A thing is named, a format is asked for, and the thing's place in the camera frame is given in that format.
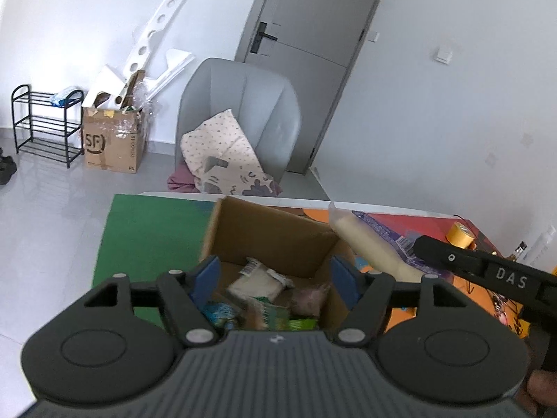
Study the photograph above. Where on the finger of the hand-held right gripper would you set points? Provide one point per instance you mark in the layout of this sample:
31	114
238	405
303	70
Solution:
448	254

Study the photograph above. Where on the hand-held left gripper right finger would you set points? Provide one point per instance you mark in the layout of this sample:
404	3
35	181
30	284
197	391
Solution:
344	276

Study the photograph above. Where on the dotted cream cushion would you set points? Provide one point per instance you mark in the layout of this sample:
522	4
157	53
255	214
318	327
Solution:
222	148

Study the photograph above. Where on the pink snack packet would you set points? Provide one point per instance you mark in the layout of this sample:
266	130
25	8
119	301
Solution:
309	300

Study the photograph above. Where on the white spray bottle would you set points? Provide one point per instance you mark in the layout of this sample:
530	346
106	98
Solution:
544	246

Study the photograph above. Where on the small glass bottle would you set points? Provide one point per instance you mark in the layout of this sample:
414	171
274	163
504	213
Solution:
518	251

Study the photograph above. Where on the blue snack packet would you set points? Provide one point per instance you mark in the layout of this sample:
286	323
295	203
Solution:
219	313

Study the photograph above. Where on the pink cloth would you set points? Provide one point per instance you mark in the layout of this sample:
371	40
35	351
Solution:
180	180

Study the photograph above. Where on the blue bag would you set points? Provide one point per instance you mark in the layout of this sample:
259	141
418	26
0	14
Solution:
65	97

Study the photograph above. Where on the long purple snack packet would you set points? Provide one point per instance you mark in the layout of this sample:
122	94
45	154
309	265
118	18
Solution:
370	244

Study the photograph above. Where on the black shoes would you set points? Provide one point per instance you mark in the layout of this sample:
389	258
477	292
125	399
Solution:
6	167

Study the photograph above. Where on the white foam board with holes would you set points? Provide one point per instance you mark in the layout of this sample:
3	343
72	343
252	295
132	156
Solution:
152	35

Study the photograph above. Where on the grey door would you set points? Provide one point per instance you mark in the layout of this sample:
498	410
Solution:
304	74

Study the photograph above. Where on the yellow tape roll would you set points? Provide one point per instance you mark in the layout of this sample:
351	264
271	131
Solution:
461	235

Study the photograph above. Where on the black shoe rack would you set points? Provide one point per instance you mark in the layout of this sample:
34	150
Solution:
48	130

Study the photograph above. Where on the grey upholstered chair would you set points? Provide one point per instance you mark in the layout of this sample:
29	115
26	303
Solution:
261	104

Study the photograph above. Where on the person's right hand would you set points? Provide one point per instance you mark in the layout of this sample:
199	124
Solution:
544	394

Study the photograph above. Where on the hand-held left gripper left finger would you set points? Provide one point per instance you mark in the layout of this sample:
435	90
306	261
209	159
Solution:
206	276

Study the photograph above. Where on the clear packet of white cakes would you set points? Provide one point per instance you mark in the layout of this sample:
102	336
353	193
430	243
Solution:
256	281

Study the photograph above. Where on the printed brown cardboard box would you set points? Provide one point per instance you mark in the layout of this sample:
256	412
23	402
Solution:
113	143

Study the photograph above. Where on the wide green snack packet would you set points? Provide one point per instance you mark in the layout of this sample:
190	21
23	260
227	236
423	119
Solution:
283	318

